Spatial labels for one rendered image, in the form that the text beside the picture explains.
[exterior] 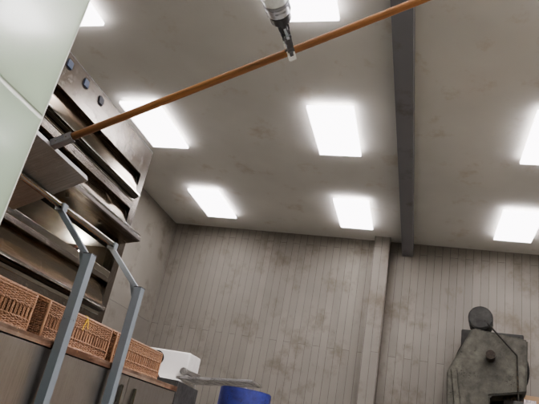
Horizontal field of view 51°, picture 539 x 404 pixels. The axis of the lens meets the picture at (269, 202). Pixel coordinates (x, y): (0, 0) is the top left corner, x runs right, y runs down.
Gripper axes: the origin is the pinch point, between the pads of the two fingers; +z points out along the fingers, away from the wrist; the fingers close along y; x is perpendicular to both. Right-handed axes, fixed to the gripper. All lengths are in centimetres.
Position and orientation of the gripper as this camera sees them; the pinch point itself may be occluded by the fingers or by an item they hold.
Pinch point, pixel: (289, 50)
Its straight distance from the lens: 220.8
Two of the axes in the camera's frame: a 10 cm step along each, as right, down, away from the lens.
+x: 9.4, -3.5, -0.6
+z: 2.2, 4.3, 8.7
